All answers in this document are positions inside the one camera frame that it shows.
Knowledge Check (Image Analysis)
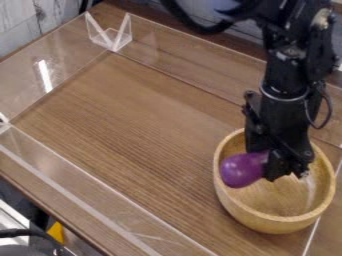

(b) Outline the purple toy eggplant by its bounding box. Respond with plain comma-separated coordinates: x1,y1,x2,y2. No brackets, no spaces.
219,151,269,188

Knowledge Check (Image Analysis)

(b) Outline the brown wooden bowl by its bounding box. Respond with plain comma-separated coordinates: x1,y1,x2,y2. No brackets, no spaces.
213,129,337,234

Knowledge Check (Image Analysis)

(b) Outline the black cable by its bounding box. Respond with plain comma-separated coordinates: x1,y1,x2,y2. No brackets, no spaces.
0,228,64,256

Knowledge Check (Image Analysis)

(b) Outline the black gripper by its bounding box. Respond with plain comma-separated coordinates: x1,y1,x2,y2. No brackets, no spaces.
242,85,322,182

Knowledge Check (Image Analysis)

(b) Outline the clear acrylic corner bracket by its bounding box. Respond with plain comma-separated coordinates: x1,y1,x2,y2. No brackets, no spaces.
84,12,133,52

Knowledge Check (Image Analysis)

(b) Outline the clear acrylic tray wall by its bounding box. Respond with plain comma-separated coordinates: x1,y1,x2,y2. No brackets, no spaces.
0,7,342,256

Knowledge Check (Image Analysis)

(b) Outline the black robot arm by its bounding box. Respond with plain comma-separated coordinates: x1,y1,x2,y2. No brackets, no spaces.
161,0,338,181

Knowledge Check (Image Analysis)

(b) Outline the yellow triangular part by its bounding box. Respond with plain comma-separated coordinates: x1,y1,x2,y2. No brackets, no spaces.
47,222,66,244

